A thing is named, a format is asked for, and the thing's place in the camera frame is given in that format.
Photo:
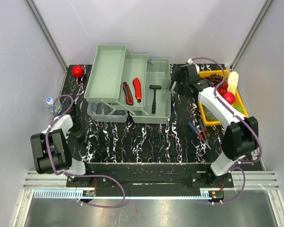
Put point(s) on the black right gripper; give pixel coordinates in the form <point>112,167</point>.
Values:
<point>178,76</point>

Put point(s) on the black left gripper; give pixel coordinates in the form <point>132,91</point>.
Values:
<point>80,133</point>

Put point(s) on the small hammer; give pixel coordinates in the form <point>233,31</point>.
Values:
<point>154,88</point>

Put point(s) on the red utility knife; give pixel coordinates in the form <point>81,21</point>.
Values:
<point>138,91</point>
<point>128,94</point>

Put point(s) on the blue handled screwdriver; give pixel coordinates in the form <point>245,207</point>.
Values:
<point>194,130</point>

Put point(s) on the translucent green tool box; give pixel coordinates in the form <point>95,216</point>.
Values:
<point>115,64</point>

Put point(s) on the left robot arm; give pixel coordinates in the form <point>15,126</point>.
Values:
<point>51,153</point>

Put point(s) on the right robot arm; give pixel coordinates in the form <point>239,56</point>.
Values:
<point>241,132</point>

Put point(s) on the dark purple grape bunch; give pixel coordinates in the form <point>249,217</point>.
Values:
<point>215,79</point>

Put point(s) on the clear water bottle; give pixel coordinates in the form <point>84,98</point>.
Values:
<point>53,108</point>

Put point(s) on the black marble pattern mat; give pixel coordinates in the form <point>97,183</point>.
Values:
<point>130,142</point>

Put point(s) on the white corn cob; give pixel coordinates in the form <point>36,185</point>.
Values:
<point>233,79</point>

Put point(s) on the yellow plastic fruit tray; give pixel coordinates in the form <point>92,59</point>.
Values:
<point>238,104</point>

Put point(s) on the red plastic apple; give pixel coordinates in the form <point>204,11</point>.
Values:
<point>77,71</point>

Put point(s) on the green pepper toy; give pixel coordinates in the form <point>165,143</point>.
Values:
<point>239,109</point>

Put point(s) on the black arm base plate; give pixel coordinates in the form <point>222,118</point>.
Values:
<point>151,185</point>

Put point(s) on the aluminium front rail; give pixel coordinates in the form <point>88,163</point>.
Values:
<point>51,186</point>

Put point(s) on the aluminium frame post right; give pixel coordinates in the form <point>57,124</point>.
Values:
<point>256,25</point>

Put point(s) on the aluminium frame post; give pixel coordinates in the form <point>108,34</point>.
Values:
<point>256,25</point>
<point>46,33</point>

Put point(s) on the aluminium frame post left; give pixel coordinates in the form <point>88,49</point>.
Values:
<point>46,33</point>

